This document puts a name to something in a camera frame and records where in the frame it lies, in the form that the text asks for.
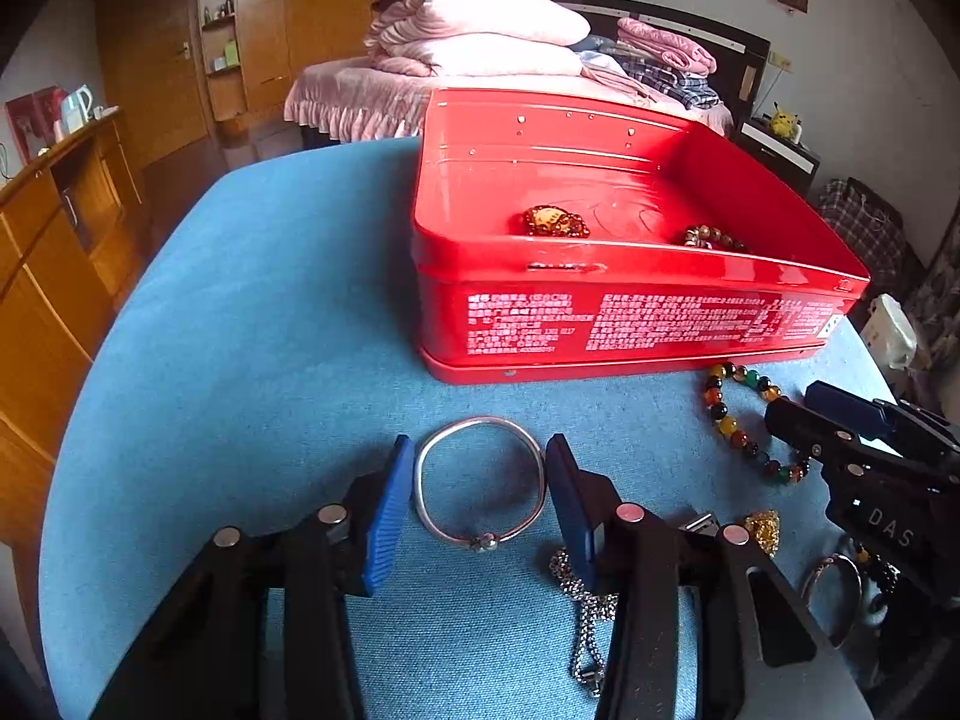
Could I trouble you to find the plaid folded clothes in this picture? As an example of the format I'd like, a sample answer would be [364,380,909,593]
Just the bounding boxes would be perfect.
[574,41,725,110]

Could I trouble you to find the wooden wardrobe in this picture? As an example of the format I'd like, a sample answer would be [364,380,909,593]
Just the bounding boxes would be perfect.
[79,0,481,166]

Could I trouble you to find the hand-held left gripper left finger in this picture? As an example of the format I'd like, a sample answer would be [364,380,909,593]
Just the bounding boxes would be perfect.
[90,433,415,720]

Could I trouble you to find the black bead bracelet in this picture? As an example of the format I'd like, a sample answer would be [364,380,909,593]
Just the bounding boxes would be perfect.
[855,547,901,627]

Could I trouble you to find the white device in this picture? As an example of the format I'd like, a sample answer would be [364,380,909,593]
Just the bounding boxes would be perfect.
[861,294,918,370]

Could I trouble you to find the pink folded duvet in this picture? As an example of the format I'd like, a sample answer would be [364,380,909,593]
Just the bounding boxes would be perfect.
[365,0,592,47]
[367,34,586,78]

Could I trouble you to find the brown bead bracelet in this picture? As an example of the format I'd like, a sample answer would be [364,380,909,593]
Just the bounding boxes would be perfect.
[682,223,749,254]

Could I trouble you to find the blue tablecloth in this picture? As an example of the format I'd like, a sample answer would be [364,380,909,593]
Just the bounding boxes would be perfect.
[37,136,901,720]

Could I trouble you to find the thick silver bangle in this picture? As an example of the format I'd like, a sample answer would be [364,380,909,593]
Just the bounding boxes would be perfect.
[414,418,547,552]

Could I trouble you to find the small pink folded blanket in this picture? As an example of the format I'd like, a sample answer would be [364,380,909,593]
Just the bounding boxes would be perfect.
[616,16,719,76]

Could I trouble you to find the floral patterned curtain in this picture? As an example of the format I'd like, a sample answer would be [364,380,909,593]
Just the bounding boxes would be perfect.
[904,195,960,421]

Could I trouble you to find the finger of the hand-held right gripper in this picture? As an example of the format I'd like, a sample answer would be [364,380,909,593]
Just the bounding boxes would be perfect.
[765,396,901,466]
[806,381,960,458]

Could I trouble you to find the red framed picture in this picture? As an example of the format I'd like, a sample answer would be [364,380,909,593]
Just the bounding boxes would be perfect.
[6,86,68,166]

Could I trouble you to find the thin silver bangle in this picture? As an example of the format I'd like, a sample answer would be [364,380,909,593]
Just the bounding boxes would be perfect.
[801,553,865,647]

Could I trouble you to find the multicoloured bead bracelet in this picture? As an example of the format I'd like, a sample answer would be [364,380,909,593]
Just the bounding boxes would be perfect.
[703,362,815,485]

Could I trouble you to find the silver chain necklace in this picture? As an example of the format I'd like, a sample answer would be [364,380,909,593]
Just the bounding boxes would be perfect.
[550,546,623,698]

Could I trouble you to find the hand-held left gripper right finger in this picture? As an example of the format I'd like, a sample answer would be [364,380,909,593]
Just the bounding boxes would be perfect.
[546,433,875,720]

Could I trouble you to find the dark bed headboard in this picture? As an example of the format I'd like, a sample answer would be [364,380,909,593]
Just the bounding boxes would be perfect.
[536,0,773,125]

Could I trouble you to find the gold pendant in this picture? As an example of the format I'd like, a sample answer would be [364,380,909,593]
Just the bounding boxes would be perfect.
[742,510,782,557]

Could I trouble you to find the wooden door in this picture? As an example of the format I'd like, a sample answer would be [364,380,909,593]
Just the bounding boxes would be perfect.
[94,0,218,166]

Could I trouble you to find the dark nightstand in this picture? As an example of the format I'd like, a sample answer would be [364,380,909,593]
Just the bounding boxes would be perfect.
[731,118,822,196]

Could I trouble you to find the wooden dresser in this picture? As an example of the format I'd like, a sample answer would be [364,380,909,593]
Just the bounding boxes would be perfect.
[0,106,151,556]

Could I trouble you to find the yellow plush toy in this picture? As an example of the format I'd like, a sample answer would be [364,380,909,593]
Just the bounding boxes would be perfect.
[765,100,800,140]

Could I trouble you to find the bed with pink bedspread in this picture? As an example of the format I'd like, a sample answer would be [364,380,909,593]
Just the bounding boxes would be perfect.
[283,0,773,143]

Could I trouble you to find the red tin box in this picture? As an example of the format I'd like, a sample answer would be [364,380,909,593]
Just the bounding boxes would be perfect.
[411,88,871,387]

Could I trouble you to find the plaid bag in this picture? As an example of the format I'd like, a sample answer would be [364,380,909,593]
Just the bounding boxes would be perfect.
[816,178,908,282]

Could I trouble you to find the light electric kettle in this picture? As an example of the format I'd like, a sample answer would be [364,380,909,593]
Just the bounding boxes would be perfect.
[58,86,95,140]

